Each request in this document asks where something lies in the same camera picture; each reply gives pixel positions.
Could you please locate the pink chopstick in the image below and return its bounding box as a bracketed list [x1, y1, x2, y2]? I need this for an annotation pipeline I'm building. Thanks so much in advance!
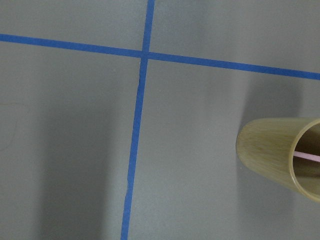
[293, 151, 320, 163]

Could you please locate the tan bamboo cup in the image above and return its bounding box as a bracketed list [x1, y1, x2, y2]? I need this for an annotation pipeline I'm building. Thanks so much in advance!
[236, 117, 320, 202]

